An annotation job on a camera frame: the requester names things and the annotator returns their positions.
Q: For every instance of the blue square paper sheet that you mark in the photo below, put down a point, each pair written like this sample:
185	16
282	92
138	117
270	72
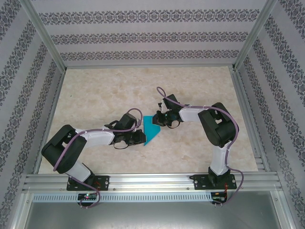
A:
151	130

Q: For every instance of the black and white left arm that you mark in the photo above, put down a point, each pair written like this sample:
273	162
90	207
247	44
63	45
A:
100	140

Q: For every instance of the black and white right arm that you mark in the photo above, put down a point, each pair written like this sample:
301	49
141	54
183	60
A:
218	159

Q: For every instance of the grey metal shelf panel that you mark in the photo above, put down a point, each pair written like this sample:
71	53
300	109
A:
152	217

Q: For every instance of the aluminium mounting rail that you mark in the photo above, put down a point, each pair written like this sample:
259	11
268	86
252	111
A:
152	182

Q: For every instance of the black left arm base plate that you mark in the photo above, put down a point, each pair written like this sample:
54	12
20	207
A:
102	182

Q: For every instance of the aluminium frame cross rail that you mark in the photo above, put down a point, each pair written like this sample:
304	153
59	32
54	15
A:
150	65

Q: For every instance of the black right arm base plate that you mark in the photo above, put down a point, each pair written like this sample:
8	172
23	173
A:
201	182

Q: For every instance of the aluminium frame side rail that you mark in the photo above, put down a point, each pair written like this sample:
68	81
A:
51	119
241	95

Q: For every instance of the aluminium frame post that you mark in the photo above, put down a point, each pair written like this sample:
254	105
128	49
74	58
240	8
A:
256	33
44	33

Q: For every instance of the aluminium frame beam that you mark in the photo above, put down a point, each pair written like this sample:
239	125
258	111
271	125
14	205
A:
282	210
22	210

